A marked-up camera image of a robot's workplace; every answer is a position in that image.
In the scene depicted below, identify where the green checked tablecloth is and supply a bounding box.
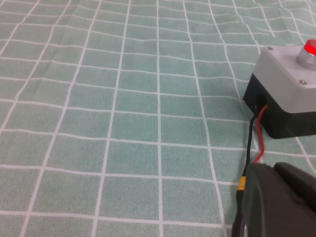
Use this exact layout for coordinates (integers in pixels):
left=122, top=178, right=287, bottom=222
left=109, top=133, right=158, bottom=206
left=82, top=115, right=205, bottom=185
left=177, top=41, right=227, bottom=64
left=0, top=0, right=316, bottom=237

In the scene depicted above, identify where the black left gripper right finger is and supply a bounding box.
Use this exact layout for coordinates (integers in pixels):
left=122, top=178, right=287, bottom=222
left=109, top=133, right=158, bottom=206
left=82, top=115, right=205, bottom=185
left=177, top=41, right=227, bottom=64
left=273, top=161, right=316, bottom=212

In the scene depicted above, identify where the black sleeved power cable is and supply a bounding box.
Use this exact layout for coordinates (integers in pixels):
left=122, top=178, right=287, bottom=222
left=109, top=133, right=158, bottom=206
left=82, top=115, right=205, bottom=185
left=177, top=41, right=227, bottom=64
left=231, top=190, right=248, bottom=237

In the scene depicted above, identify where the thin red wire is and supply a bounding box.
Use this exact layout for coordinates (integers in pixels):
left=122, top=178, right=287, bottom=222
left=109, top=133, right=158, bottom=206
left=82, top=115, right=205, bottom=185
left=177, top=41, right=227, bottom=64
left=253, top=104, right=269, bottom=164

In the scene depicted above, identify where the yellow wire connector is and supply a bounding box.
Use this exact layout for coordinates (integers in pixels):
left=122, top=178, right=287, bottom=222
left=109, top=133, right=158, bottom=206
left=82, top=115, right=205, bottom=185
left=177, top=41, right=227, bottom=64
left=237, top=176, right=248, bottom=192

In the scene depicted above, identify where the grey and black button box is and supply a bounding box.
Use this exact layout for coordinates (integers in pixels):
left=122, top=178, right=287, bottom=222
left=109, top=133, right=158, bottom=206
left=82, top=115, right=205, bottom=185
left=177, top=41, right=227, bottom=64
left=242, top=39, right=316, bottom=139

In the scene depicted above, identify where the thin black wire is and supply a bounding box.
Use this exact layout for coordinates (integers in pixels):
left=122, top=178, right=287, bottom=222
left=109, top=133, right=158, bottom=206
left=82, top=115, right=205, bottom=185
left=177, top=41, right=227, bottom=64
left=244, top=115, right=259, bottom=179

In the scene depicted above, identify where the lit red push button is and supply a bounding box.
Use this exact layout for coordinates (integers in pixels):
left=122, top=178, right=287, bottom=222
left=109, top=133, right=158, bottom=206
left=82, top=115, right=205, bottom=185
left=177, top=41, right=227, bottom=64
left=296, top=39, right=316, bottom=69

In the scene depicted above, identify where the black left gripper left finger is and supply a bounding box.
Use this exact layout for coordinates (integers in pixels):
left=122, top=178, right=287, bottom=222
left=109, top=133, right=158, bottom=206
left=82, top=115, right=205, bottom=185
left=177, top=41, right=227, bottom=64
left=242, top=162, right=316, bottom=237

